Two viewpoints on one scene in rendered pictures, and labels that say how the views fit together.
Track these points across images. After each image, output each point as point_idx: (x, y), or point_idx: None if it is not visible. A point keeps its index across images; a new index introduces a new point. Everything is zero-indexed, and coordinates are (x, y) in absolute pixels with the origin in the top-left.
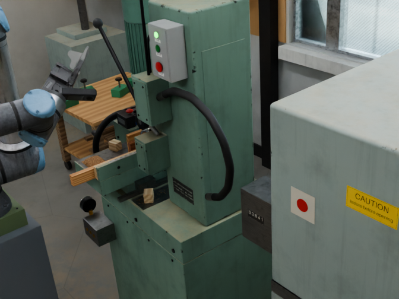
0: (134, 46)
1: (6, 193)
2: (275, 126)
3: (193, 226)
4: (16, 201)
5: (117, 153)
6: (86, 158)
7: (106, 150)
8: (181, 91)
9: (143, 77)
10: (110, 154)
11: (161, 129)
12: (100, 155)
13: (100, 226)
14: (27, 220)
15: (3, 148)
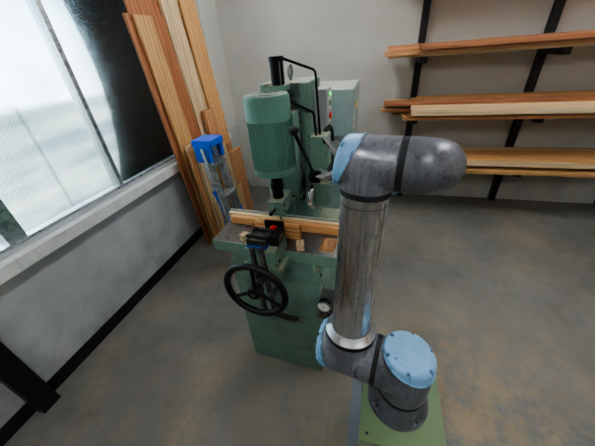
0: (291, 139)
1: (362, 411)
2: (353, 96)
3: (326, 211)
4: (363, 382)
5: (305, 243)
6: (326, 254)
7: (305, 251)
8: (328, 126)
9: (325, 134)
10: (310, 245)
11: (300, 191)
12: (315, 249)
13: (332, 292)
14: (359, 380)
15: (371, 322)
